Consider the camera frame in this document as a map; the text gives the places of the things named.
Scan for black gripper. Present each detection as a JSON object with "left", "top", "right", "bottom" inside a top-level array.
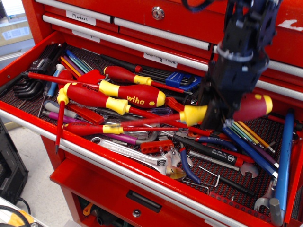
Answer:
[{"left": 197, "top": 47, "right": 270, "bottom": 131}]

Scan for large red yellow Wiha screwdriver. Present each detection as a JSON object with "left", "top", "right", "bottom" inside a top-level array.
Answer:
[{"left": 120, "top": 93, "right": 273, "bottom": 127}]

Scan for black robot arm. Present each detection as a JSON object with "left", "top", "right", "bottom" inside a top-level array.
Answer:
[{"left": 180, "top": 0, "right": 282, "bottom": 130}]

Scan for blue holder black hex keys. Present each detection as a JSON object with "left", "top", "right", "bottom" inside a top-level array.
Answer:
[{"left": 139, "top": 66, "right": 202, "bottom": 93}]

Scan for red folding key holder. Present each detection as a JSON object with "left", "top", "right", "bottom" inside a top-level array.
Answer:
[{"left": 165, "top": 97, "right": 185, "bottom": 112}]

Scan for black red Wiha driver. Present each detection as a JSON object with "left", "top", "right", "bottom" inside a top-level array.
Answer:
[{"left": 172, "top": 134, "right": 255, "bottom": 167}]

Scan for rainbow hex key set right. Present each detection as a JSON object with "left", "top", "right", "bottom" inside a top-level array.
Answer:
[{"left": 222, "top": 122, "right": 278, "bottom": 178}]

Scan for rainbow hex key set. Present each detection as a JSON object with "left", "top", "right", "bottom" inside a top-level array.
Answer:
[
  {"left": 61, "top": 50, "right": 106, "bottom": 84},
  {"left": 222, "top": 122, "right": 278, "bottom": 178}
]

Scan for small red precision screwdriver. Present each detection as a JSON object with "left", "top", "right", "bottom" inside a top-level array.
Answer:
[{"left": 265, "top": 113, "right": 303, "bottom": 132}]

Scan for chrome adjustable wrench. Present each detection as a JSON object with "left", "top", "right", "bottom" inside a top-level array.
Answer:
[{"left": 90, "top": 137, "right": 187, "bottom": 181}]

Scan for small chrome open wrench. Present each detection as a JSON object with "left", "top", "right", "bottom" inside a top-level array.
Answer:
[{"left": 189, "top": 150, "right": 260, "bottom": 178}]

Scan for red yellow Wiha screwdriver centre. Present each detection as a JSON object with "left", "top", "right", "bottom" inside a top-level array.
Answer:
[{"left": 28, "top": 70, "right": 166, "bottom": 109}]

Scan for open red tool drawer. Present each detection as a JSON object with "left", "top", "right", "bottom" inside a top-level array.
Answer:
[{"left": 0, "top": 30, "right": 303, "bottom": 227}]

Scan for red plastic bit holder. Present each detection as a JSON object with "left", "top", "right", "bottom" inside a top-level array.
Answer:
[{"left": 140, "top": 140, "right": 174, "bottom": 154}]

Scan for white Cutting Tools label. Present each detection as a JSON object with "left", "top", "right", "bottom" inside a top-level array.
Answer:
[{"left": 143, "top": 52, "right": 178, "bottom": 68}]

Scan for black red slim screwdriver top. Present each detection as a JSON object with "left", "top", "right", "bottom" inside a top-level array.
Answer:
[{"left": 100, "top": 54, "right": 143, "bottom": 73}]

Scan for red tool chest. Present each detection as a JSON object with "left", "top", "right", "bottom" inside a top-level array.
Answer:
[{"left": 24, "top": 0, "right": 303, "bottom": 227}]

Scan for small red yellow screwdriver top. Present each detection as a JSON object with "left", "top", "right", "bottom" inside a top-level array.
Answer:
[{"left": 104, "top": 66, "right": 192, "bottom": 95}]

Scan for silver cabinet lock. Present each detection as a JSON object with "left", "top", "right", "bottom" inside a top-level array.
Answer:
[{"left": 152, "top": 6, "right": 165, "bottom": 20}]

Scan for chrome open end wrench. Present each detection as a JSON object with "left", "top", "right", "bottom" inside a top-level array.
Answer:
[{"left": 254, "top": 178, "right": 277, "bottom": 211}]

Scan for large blue hex key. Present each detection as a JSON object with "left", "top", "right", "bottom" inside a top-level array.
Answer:
[{"left": 269, "top": 109, "right": 294, "bottom": 227}]

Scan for long red yellow Wiha screwdriver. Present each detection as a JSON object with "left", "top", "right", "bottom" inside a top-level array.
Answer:
[{"left": 63, "top": 82, "right": 211, "bottom": 137}]

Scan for rainbow hex key set left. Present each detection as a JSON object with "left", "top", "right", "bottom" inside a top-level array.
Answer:
[{"left": 61, "top": 50, "right": 106, "bottom": 84}]

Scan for slim red yellow screwdriver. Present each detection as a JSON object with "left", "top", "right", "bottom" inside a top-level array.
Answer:
[{"left": 63, "top": 122, "right": 179, "bottom": 136}]

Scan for thin red screwdriver over edge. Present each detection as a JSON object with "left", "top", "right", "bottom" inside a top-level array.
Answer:
[{"left": 55, "top": 88, "right": 69, "bottom": 154}]

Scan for white Markers label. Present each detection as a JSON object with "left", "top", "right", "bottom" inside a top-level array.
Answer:
[{"left": 66, "top": 10, "right": 96, "bottom": 26}]

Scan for black torx key set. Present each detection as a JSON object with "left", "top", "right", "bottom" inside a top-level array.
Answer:
[{"left": 0, "top": 42, "right": 67, "bottom": 100}]

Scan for black equipment box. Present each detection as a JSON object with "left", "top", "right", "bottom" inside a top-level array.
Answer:
[{"left": 0, "top": 122, "right": 28, "bottom": 204}]

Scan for blue handled pliers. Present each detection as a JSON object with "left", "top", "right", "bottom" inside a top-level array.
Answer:
[{"left": 178, "top": 136, "right": 239, "bottom": 185}]

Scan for purple handled screwdriver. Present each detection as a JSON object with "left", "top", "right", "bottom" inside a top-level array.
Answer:
[{"left": 42, "top": 110, "right": 145, "bottom": 146}]

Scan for red strip bit rail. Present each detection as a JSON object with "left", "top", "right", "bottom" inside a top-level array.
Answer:
[{"left": 209, "top": 192, "right": 271, "bottom": 223}]

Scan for blue white handled screwdriver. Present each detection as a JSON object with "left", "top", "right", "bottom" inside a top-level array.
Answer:
[{"left": 47, "top": 63, "right": 66, "bottom": 98}]

